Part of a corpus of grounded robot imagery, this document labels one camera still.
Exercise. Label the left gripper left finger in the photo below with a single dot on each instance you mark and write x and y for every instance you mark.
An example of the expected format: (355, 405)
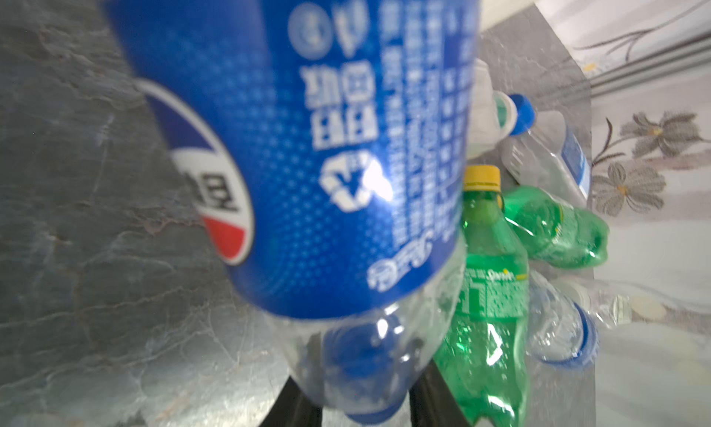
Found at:
(292, 408)

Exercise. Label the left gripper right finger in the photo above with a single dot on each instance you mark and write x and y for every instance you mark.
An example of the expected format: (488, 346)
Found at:
(431, 402)

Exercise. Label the clear bottle blue label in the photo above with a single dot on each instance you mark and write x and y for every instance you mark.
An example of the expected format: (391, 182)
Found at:
(560, 333)

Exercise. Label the green soda bottle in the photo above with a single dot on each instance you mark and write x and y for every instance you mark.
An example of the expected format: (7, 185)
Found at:
(555, 232)
(482, 357)

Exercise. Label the Pepsi label clear bottle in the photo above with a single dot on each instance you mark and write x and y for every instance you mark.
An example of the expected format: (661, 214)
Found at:
(323, 144)

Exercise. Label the clear bottle white cap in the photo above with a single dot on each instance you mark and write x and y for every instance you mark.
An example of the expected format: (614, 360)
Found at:
(493, 114)

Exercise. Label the green soda bottle upright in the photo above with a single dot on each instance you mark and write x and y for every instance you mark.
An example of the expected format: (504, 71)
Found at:
(482, 357)

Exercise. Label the small blue label bottle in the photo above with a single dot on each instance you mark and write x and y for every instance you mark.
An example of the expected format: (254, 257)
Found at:
(541, 151)

